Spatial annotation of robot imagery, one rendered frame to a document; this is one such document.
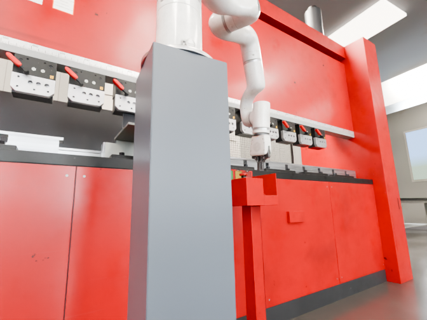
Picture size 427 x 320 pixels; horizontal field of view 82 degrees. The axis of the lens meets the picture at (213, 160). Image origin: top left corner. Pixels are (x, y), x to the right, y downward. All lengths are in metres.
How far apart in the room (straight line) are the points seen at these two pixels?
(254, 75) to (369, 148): 1.76
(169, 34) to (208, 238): 0.47
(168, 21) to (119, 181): 0.69
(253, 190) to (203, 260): 0.62
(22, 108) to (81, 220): 0.95
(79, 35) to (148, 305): 1.25
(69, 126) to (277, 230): 1.46
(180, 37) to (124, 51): 0.84
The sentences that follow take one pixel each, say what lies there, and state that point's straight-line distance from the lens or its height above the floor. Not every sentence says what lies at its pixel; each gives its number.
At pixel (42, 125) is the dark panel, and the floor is 1.17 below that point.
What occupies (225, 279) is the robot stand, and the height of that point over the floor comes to 0.51.
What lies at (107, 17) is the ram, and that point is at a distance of 1.56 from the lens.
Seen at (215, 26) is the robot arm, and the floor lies 1.41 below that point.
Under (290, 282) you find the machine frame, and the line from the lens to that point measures 1.73.
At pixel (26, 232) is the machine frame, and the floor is 0.59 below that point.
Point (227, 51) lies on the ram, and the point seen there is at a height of 1.71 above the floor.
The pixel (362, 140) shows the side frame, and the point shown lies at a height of 1.26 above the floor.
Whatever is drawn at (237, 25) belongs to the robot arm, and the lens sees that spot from 1.17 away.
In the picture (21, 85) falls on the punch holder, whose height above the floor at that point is 1.17.
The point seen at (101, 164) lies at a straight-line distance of 1.13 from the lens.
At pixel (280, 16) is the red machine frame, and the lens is 2.47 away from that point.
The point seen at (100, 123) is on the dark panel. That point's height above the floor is 1.23.
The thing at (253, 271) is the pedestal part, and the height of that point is 0.38.
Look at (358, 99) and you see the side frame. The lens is 2.91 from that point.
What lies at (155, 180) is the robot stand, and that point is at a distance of 0.48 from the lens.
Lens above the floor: 0.66
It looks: 11 degrees up
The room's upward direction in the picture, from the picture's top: 1 degrees counter-clockwise
